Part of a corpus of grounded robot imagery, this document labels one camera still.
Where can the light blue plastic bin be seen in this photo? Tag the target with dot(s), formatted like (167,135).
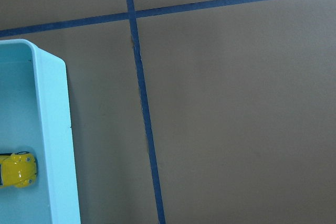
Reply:
(35,117)

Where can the yellow beetle toy car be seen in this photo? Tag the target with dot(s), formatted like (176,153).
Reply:
(18,169)

